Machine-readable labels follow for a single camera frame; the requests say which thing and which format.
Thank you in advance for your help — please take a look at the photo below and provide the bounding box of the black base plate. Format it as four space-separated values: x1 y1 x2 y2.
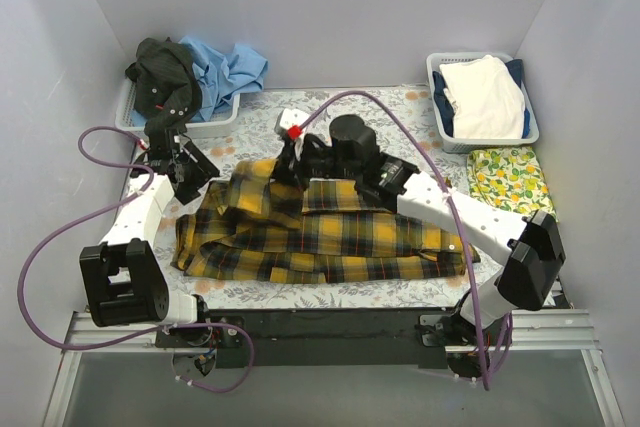
155 308 480 376

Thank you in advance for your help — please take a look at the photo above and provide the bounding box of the navy blue folded shirt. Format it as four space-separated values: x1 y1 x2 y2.
430 58 532 138

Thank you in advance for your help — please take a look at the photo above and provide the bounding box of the left white laundry basket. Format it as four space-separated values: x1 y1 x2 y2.
114 78 241 139

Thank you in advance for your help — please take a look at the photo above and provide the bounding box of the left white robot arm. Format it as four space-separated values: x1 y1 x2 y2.
79 127 220 347

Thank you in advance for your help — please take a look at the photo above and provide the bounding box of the white folded shirt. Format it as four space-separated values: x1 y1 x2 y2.
438 54 526 141

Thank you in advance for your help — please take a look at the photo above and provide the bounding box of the floral table mat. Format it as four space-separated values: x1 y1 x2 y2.
154 86 469 309

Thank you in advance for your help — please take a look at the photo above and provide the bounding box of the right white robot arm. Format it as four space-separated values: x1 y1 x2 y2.
274 109 566 345

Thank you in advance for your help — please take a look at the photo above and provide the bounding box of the lemon print cloth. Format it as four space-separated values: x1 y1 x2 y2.
467 146 557 218

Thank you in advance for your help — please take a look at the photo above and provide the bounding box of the purple cable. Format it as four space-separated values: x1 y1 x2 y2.
294 90 515 392
16 126 256 394

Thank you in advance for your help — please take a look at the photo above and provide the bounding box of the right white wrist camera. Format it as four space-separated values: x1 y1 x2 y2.
274 108 310 141

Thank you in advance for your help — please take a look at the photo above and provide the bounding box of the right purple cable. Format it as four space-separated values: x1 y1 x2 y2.
294 90 515 392

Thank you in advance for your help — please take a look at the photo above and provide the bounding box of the yellow plaid flannel shirt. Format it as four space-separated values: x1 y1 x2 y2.
172 159 466 284

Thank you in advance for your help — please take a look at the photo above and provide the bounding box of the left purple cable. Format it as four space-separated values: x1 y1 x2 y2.
16 126 256 394

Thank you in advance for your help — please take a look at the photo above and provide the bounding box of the light blue shirt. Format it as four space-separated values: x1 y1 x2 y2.
179 36 269 122

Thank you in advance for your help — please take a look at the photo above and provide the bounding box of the black pinstripe shirt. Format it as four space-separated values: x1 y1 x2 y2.
125 38 202 136

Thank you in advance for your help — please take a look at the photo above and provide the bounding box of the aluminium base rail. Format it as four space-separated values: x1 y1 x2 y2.
45 309 624 426

